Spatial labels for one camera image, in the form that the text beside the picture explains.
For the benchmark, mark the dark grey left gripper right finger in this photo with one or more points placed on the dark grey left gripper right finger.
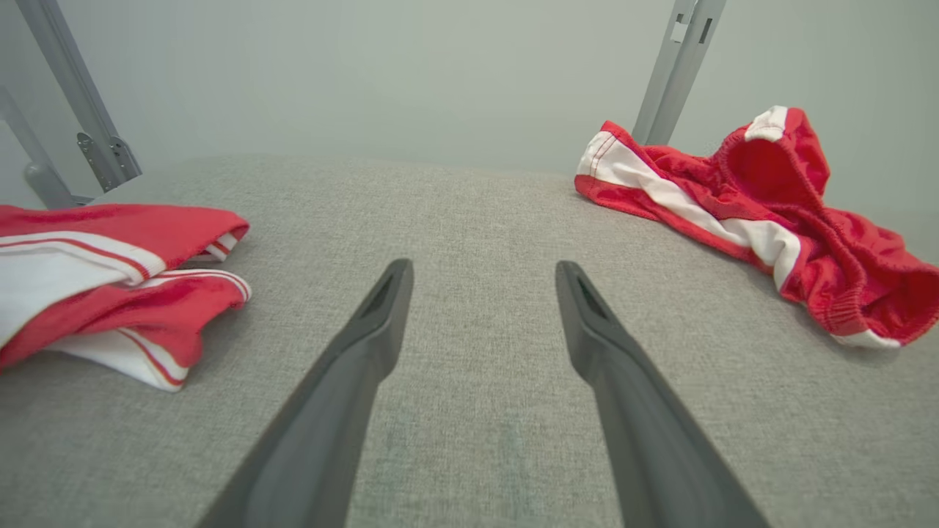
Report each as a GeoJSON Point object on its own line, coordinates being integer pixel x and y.
{"type": "Point", "coordinates": [645, 425]}

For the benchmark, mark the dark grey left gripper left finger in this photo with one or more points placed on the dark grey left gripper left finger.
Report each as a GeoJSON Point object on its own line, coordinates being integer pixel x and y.
{"type": "Point", "coordinates": [323, 411]}

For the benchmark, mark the red and white shirt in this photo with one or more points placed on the red and white shirt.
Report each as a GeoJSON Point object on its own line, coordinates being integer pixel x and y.
{"type": "Point", "coordinates": [147, 308]}

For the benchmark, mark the red and white shorts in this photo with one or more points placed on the red and white shorts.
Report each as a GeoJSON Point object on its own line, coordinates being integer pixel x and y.
{"type": "Point", "coordinates": [843, 264]}

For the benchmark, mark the grey metal frame post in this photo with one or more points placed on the grey metal frame post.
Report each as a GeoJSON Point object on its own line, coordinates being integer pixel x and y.
{"type": "Point", "coordinates": [678, 66]}
{"type": "Point", "coordinates": [73, 88]}

